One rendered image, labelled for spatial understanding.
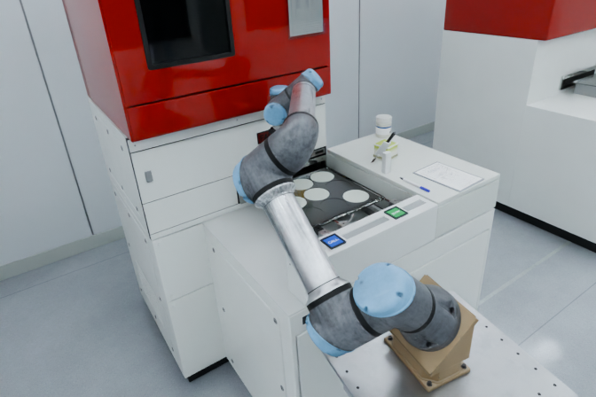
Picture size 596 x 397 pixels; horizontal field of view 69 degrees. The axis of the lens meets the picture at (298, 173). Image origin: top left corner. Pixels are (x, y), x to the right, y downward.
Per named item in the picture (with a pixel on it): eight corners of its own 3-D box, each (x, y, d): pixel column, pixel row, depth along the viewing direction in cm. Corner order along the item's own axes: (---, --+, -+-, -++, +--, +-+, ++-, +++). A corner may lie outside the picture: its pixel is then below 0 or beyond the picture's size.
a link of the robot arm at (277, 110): (281, 93, 138) (286, 84, 148) (256, 114, 142) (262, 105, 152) (298, 111, 140) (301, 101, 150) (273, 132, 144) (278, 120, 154)
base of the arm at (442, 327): (474, 309, 97) (453, 295, 92) (435, 366, 97) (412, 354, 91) (425, 276, 110) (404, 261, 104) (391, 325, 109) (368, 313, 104)
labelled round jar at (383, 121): (372, 136, 205) (372, 116, 200) (383, 132, 208) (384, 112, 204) (382, 139, 199) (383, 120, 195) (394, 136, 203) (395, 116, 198)
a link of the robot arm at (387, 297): (442, 317, 91) (407, 296, 83) (389, 344, 96) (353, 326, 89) (421, 269, 100) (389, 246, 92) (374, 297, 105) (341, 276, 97)
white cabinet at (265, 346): (227, 369, 206) (201, 224, 171) (378, 286, 253) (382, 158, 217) (304, 489, 158) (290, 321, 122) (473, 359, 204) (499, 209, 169)
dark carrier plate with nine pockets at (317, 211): (256, 192, 175) (256, 190, 175) (325, 168, 192) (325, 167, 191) (305, 229, 149) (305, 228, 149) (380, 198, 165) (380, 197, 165)
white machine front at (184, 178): (149, 237, 163) (125, 138, 145) (324, 175, 202) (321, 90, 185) (152, 241, 160) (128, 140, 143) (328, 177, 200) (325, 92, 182)
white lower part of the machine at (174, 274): (143, 304, 250) (107, 176, 214) (266, 251, 290) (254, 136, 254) (187, 393, 197) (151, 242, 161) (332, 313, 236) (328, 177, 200)
